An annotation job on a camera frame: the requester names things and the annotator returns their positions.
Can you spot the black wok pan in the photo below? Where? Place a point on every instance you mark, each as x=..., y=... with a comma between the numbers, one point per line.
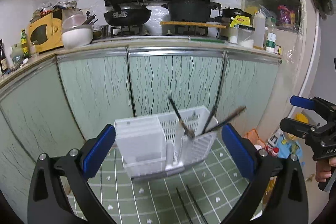
x=134, y=13

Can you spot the dark soy sauce bottle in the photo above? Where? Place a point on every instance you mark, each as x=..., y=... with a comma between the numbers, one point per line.
x=3, y=64

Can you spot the person right hand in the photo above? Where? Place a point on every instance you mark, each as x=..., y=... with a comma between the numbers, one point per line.
x=323, y=169

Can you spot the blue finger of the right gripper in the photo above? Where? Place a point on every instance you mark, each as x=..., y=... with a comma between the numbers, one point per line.
x=304, y=103
x=297, y=128

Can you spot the yellow toy microwave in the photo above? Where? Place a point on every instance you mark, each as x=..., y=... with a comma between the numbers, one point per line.
x=46, y=33

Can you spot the blue plastic toy kettle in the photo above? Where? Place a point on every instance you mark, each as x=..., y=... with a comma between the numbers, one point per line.
x=289, y=146

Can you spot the red cap sauce bottle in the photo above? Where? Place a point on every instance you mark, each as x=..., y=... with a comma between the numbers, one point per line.
x=274, y=151

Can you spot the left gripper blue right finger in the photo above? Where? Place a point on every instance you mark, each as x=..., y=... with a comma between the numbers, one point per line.
x=241, y=150

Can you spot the black cast iron pot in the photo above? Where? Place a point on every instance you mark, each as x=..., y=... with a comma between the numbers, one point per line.
x=191, y=10

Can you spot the orange plastic bag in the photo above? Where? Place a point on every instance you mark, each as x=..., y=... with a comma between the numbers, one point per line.
x=253, y=136

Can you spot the green checked tablecloth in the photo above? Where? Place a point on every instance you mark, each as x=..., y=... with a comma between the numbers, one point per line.
x=216, y=185

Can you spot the black chopstick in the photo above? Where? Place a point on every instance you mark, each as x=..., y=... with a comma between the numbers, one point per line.
x=189, y=132
x=209, y=118
x=184, y=207
x=196, y=205

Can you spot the green glass bottle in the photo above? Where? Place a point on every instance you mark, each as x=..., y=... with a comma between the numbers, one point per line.
x=25, y=44

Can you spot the white squeeze bottle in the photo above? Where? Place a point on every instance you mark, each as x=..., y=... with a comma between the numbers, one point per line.
x=259, y=33

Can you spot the green label white bottle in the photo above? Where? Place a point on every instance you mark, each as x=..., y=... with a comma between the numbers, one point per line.
x=270, y=42

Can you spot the white rice cooker pot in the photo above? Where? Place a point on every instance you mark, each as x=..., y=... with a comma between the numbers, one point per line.
x=75, y=33

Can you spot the clear jar white powder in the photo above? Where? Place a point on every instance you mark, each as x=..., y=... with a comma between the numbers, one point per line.
x=246, y=36

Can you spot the wooden cutting board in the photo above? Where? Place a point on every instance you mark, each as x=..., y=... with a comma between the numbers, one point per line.
x=174, y=23

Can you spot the yellow lid plastic jar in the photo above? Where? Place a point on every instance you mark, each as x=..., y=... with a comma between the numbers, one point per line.
x=301, y=118

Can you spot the white grey utensil holder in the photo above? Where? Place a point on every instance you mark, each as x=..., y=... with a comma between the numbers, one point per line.
x=155, y=146

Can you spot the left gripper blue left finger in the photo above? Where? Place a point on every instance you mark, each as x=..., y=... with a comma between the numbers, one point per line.
x=95, y=151

